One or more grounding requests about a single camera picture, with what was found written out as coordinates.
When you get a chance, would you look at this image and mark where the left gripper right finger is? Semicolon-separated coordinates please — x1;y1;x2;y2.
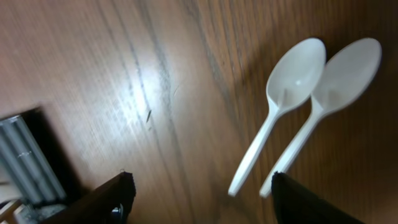
271;172;362;224

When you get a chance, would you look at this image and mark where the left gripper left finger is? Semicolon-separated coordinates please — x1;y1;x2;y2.
43;172;136;224

